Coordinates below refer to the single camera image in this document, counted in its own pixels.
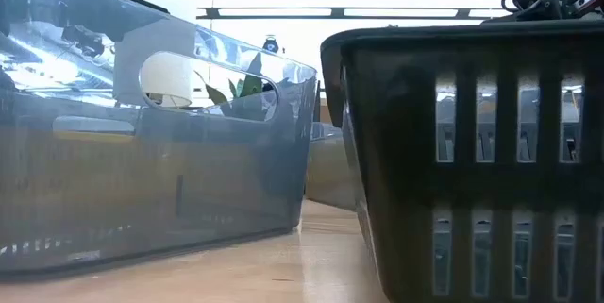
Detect grey translucent plastic basket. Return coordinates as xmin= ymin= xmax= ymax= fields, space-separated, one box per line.
xmin=304 ymin=121 xmax=360 ymax=213
xmin=0 ymin=0 xmax=318 ymax=281

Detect black slotted plastic basket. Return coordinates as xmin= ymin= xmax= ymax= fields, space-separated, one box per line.
xmin=319 ymin=19 xmax=604 ymax=303

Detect green leafy plant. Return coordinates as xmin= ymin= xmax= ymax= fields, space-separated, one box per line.
xmin=193 ymin=51 xmax=279 ymax=106

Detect small dark background device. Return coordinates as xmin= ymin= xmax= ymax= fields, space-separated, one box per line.
xmin=261 ymin=33 xmax=281 ymax=55

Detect white cylindrical lamp shade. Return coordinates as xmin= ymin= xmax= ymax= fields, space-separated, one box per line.
xmin=112 ymin=13 xmax=197 ymax=109

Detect black ceiling rail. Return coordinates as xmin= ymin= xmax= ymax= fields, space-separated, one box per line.
xmin=196 ymin=6 xmax=513 ymax=22

